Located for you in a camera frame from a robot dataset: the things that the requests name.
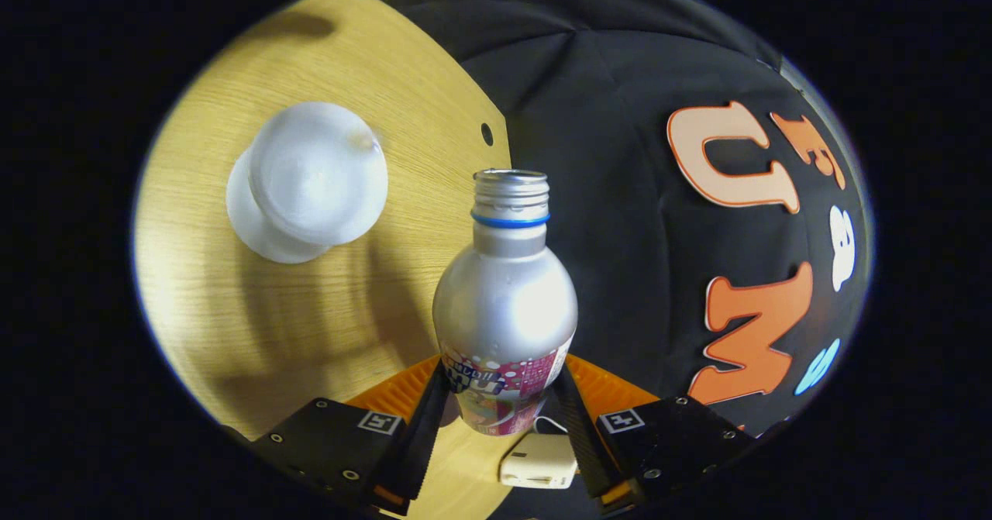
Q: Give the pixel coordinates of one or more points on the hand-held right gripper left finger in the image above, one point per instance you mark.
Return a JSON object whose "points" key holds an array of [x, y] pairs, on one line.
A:
{"points": [[422, 442]]}

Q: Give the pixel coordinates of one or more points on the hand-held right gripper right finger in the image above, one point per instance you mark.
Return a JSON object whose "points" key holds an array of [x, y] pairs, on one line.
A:
{"points": [[581, 442]]}

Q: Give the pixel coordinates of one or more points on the silver water bottle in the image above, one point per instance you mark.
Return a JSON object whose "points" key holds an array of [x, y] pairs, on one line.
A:
{"points": [[504, 303]]}

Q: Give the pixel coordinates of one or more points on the white teacup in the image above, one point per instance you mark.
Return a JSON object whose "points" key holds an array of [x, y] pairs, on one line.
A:
{"points": [[310, 171]]}

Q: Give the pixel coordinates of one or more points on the white toaster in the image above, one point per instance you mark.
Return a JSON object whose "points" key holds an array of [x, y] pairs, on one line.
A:
{"points": [[539, 458]]}

